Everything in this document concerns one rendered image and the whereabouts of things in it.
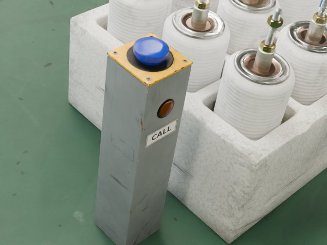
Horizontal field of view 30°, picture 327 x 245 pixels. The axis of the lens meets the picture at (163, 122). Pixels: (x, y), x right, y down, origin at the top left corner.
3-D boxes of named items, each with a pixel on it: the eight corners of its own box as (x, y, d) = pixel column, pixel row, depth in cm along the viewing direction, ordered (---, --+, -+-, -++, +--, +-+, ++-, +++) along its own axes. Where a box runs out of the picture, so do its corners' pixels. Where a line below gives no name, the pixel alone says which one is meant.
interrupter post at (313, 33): (311, 32, 89) (317, 13, 87) (324, 40, 88) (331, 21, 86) (300, 37, 88) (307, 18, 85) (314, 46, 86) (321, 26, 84)
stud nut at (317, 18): (318, 15, 86) (320, 9, 86) (328, 21, 86) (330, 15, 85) (310, 19, 85) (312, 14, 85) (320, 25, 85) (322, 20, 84)
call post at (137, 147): (160, 229, 91) (193, 64, 69) (125, 254, 87) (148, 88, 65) (129, 200, 94) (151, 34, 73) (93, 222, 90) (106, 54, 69)
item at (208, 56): (146, 132, 95) (160, 37, 83) (154, 93, 102) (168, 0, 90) (207, 142, 95) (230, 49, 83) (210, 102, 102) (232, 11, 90)
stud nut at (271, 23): (273, 18, 77) (275, 12, 77) (284, 24, 76) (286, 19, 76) (264, 23, 76) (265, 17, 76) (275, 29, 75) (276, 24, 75)
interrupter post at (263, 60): (259, 61, 82) (265, 41, 80) (273, 69, 81) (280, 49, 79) (248, 67, 81) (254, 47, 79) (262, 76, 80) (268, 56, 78)
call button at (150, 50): (174, 63, 69) (176, 48, 68) (148, 76, 67) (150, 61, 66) (150, 45, 71) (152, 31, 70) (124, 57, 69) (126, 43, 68)
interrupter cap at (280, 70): (256, 44, 85) (257, 40, 84) (300, 72, 82) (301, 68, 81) (221, 64, 81) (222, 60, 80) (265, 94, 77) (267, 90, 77)
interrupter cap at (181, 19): (169, 36, 84) (169, 31, 83) (174, 7, 89) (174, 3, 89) (223, 45, 84) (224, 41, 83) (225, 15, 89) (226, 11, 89)
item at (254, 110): (230, 129, 98) (255, 37, 86) (277, 163, 94) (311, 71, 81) (190, 155, 93) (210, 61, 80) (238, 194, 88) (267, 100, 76)
